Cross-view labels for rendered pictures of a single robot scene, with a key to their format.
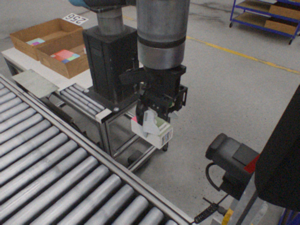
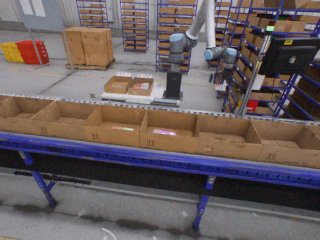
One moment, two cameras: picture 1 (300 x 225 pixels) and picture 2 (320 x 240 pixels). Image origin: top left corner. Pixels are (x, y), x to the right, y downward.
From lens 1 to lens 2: 1.62 m
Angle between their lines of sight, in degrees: 27
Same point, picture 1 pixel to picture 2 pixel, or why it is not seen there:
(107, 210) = not seen: hidden behind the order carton
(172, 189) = not seen: hidden behind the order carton
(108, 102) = (175, 98)
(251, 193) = (249, 87)
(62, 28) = (115, 80)
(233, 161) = (242, 85)
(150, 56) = (230, 65)
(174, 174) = not seen: hidden behind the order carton
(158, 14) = (233, 57)
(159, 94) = (228, 74)
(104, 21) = (177, 67)
